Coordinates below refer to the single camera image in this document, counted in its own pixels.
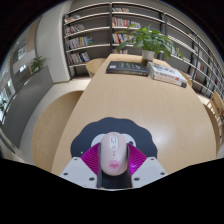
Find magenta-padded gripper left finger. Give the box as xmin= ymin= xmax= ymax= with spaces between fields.
xmin=59 ymin=143 xmax=103 ymax=190

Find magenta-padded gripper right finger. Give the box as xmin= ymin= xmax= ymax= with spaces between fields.
xmin=125 ymin=143 xmax=168 ymax=189

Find pink white computer mouse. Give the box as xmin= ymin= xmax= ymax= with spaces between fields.
xmin=99 ymin=131 xmax=129 ymax=177

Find dark cartoon-eyed mouse pad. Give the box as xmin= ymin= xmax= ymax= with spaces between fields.
xmin=69 ymin=116 xmax=158 ymax=190

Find thin white book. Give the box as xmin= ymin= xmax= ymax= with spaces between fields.
xmin=151 ymin=74 xmax=188 ymax=89

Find wooden tables and chairs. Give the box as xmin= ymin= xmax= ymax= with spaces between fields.
xmin=205 ymin=90 xmax=224 ymax=125

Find thick white book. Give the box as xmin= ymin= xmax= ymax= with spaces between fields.
xmin=146 ymin=61 xmax=188 ymax=84

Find black book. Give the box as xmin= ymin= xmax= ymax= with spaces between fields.
xmin=105 ymin=60 xmax=150 ymax=77

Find small green floor plant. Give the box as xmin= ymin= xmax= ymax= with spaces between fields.
xmin=29 ymin=55 xmax=48 ymax=75

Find green potted plant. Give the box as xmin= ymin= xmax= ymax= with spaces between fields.
xmin=115 ymin=23 xmax=185 ymax=67

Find grey bookshelf unit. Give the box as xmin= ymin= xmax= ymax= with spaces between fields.
xmin=62 ymin=1 xmax=224 ymax=101

